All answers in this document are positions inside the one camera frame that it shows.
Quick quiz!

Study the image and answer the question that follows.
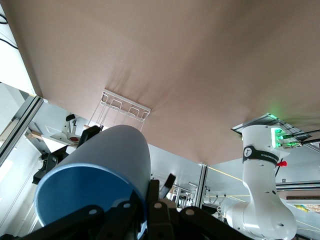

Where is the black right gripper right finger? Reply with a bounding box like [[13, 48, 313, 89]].
[[146, 173, 251, 240]]

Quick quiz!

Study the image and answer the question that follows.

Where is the white wire rack wooden handle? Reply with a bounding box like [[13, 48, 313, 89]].
[[91, 88, 153, 132]]

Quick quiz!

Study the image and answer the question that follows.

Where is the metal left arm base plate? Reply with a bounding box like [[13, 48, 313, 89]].
[[229, 112, 313, 141]]

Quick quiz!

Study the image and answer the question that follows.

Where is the brown table cover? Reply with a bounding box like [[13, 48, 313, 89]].
[[1, 0, 320, 166]]

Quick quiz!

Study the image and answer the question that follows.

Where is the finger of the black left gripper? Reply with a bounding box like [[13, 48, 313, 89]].
[[32, 146, 71, 186], [77, 125, 104, 151]]

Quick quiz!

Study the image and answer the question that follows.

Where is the aluminium frame profile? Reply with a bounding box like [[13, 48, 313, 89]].
[[197, 163, 209, 209], [0, 95, 45, 165]]

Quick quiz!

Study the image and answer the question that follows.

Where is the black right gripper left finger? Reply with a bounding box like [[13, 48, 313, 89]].
[[17, 197, 145, 240]]

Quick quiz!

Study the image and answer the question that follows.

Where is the blue plastic cup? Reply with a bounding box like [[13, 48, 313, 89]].
[[33, 124, 153, 240]]

